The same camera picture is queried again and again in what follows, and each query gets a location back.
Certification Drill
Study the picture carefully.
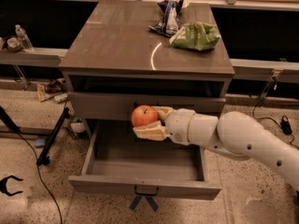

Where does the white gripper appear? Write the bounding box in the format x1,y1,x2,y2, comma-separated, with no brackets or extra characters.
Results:
133,106,195,146

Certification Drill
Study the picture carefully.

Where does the red-orange apple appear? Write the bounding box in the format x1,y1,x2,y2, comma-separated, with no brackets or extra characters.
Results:
131,105,158,127

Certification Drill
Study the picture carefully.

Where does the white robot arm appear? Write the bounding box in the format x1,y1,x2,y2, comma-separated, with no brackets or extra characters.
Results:
131,105,299,189

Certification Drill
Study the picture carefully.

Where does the open grey lower drawer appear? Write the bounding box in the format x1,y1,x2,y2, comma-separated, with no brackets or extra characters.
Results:
69,120,221,200

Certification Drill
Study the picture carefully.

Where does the closed grey upper drawer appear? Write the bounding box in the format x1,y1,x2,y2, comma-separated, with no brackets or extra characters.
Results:
68,91,226,120

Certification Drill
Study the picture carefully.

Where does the grey drawer cabinet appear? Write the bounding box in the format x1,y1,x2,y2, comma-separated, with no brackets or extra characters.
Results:
59,1,234,133

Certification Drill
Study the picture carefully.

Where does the small white bowl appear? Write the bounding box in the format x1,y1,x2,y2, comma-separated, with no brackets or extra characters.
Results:
70,117,86,133

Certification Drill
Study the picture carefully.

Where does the green chip bag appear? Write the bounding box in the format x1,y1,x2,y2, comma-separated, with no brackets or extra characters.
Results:
169,21,221,51

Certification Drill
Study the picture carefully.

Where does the blue white snack bag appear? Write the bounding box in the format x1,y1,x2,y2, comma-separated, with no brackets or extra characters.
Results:
149,0,188,37

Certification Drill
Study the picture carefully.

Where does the crumpled trash pile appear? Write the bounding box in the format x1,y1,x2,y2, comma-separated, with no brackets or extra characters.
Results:
36,78,66,102

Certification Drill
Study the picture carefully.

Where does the black tripod leg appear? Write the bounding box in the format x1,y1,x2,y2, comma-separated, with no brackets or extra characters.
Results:
36,107,69,166

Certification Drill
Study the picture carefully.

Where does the black power adapter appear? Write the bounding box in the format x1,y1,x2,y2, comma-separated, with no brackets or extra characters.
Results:
280,116,292,135

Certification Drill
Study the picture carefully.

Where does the clear plastic water bottle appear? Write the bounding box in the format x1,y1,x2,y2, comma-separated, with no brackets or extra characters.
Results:
15,24,34,51

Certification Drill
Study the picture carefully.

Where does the brown bowl on ledge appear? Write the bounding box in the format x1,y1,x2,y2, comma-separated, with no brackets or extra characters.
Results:
1,36,22,52

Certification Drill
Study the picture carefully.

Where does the black floor clamp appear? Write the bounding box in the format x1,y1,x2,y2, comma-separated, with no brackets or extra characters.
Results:
0,175,24,198

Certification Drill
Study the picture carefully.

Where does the black floor cable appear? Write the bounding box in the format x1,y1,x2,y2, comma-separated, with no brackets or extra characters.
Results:
15,131,64,224

